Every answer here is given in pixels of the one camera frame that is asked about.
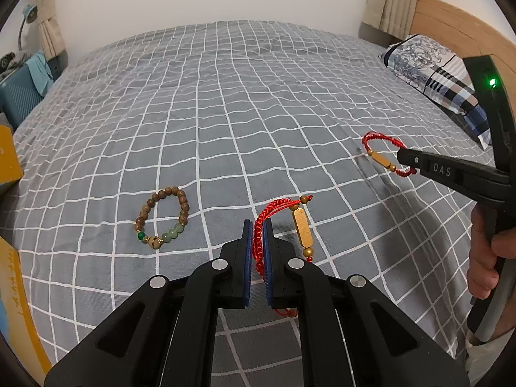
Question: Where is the grey checked bedspread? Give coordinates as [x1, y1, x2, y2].
[1, 21, 493, 384]

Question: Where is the blue patterned pillow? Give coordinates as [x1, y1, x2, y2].
[381, 34, 491, 149]

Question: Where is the person's right hand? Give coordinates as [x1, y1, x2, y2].
[467, 204, 515, 300]

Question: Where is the white cardboard jewelry box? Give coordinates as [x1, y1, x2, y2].
[1, 239, 52, 386]

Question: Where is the teal suitcase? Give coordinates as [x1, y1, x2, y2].
[1, 51, 54, 129]

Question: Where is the beige curtain left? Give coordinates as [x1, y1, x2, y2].
[36, 0, 65, 60]

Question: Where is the blue desk lamp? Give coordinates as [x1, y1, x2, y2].
[17, 5, 38, 51]

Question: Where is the beige curtain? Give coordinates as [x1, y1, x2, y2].
[362, 0, 416, 39]
[36, 0, 65, 60]

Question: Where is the red cord gold bar bracelet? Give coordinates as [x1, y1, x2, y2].
[251, 194, 315, 318]

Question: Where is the wooden headboard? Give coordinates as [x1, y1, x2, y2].
[410, 0, 516, 106]

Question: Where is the wooden green bead bracelet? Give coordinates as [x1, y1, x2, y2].
[134, 185, 191, 250]

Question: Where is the beige curtain right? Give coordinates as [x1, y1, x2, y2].
[362, 0, 416, 39]

